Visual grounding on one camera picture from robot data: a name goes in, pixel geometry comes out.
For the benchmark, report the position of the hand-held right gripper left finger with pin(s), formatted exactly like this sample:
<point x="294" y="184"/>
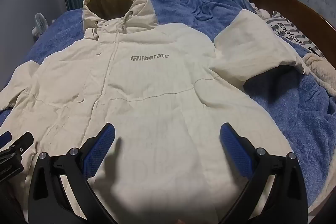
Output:
<point x="99" y="148"/>

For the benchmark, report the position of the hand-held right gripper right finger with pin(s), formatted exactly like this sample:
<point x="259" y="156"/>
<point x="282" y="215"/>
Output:
<point x="233" y="146"/>

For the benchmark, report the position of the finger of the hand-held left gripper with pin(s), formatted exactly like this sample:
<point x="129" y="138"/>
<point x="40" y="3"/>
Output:
<point x="22" y="141"/>
<point x="4" y="138"/>

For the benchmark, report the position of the cream hooded jacket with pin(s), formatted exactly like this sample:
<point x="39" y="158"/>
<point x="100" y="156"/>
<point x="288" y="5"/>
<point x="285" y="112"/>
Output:
<point x="157" y="82"/>

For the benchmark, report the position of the cream fleece blanket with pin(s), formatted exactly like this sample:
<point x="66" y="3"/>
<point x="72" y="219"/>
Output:
<point x="323" y="69"/>

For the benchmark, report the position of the white fan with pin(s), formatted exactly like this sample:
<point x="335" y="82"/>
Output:
<point x="40" y="20"/>

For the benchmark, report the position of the striped grey white pillow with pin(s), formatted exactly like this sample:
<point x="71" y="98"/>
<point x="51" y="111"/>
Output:
<point x="286" y="27"/>

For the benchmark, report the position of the blue fleece blanket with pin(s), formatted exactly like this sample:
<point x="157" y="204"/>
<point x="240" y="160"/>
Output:
<point x="197" y="3"/>

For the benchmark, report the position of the wooden headboard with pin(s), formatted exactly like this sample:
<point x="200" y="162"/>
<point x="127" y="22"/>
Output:
<point x="302" y="11"/>

